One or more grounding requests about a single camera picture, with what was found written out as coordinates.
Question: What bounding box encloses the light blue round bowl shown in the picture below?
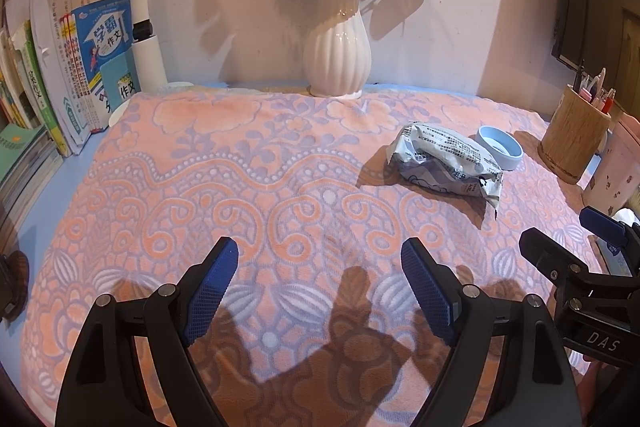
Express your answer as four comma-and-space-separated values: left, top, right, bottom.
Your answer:
475, 126, 524, 171

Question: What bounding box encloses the white snack packet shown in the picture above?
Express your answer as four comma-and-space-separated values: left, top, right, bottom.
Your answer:
386, 121, 503, 211

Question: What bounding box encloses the row of upright books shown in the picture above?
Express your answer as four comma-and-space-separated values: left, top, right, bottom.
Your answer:
0, 0, 144, 158

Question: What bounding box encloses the person right hand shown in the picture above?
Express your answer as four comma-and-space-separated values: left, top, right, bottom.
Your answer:
576, 355, 620, 426

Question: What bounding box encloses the white tissue pack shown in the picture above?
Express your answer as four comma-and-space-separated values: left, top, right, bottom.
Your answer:
594, 206, 640, 278

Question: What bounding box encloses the pink lidded bin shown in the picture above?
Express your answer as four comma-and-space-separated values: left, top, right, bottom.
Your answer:
582, 113, 640, 217

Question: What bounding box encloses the wooden pen holder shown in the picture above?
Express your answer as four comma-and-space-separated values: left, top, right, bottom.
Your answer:
538, 64, 612, 184

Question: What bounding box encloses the pink patterned table mat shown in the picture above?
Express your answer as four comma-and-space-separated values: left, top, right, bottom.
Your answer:
20, 91, 599, 426

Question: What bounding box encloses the green book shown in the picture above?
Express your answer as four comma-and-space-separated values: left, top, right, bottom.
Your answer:
0, 124, 47, 182

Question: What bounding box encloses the white desk lamp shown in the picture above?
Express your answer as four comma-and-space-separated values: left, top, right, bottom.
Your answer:
130, 0, 194, 95

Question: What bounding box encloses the white ribbed vase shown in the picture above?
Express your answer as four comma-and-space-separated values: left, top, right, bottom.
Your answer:
303, 0, 372, 100

